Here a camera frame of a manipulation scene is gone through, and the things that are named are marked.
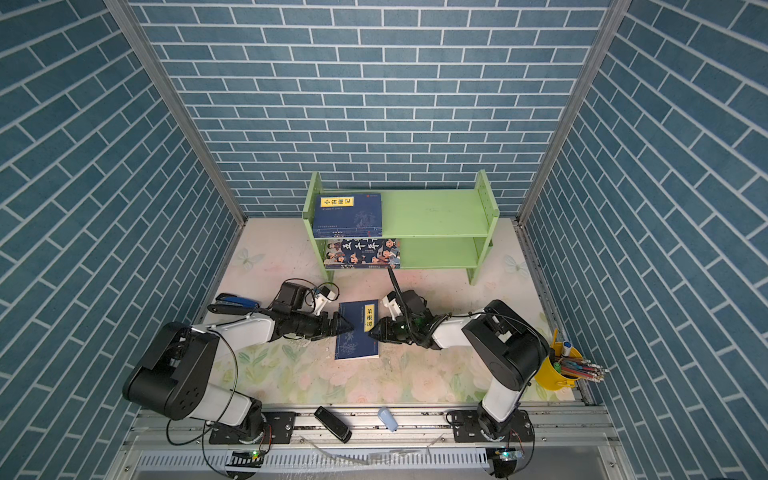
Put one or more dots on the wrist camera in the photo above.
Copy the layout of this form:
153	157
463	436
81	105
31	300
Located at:
392	305
323	295

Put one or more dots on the black remote on rail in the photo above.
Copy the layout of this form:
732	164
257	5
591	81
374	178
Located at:
334	424

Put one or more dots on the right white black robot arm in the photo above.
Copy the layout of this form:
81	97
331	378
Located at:
511	349

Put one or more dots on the black blue stapler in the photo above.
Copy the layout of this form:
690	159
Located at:
230	304

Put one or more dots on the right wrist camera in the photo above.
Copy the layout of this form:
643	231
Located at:
392	305

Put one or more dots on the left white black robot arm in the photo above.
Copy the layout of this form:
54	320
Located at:
173	377

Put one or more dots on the yellow pen holder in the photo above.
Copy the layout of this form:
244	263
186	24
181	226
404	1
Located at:
564	367

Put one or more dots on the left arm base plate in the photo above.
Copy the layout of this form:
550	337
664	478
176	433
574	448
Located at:
261	428

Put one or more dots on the illustrated cartoon cover book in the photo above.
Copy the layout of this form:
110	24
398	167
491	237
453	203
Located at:
365	253

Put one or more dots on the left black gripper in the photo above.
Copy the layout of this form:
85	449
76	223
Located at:
327	324

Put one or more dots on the small blue book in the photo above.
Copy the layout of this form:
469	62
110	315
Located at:
357	344

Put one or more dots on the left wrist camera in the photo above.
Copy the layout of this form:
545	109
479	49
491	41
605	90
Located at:
323	295

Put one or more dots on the green wooden shelf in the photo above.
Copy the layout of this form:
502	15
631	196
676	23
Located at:
442	228

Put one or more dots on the light blue eraser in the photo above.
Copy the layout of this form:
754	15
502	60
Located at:
387	418

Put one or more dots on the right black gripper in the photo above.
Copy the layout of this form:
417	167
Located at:
393	330

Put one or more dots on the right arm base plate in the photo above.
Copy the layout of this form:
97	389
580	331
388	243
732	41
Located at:
474	426

